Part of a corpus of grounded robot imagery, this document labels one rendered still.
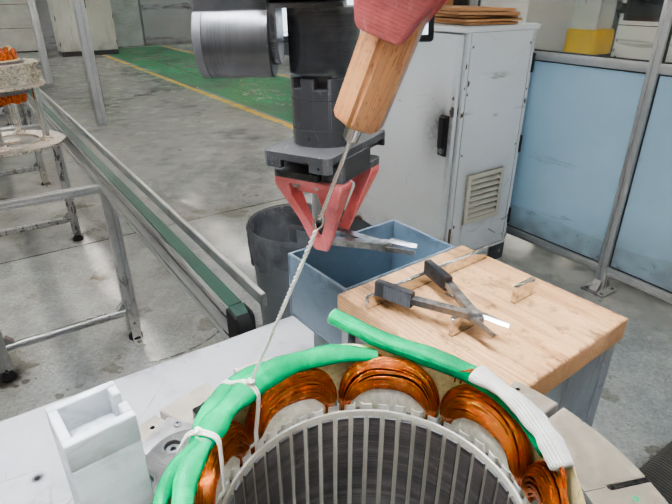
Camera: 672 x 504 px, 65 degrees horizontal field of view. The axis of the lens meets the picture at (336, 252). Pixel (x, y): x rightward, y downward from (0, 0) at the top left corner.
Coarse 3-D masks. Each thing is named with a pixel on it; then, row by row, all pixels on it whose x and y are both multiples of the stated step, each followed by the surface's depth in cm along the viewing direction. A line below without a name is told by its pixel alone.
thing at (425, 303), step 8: (416, 296) 48; (416, 304) 47; (424, 304) 47; (432, 304) 47; (440, 304) 47; (448, 304) 47; (440, 312) 47; (448, 312) 46; (456, 312) 46; (464, 312) 46
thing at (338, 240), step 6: (336, 240) 48; (342, 240) 48; (348, 240) 47; (354, 240) 47; (360, 240) 47; (366, 240) 47; (372, 240) 47; (378, 240) 47; (348, 246) 48; (354, 246) 47; (360, 246) 47; (366, 246) 47; (372, 246) 47
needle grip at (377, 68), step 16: (416, 32) 15; (368, 48) 15; (384, 48) 15; (400, 48) 15; (352, 64) 16; (368, 64) 15; (384, 64) 15; (400, 64) 15; (352, 80) 16; (368, 80) 16; (384, 80) 16; (400, 80) 16; (352, 96) 16; (368, 96) 16; (384, 96) 16; (336, 112) 17; (352, 112) 16; (368, 112) 16; (384, 112) 16; (352, 128) 17; (368, 128) 17
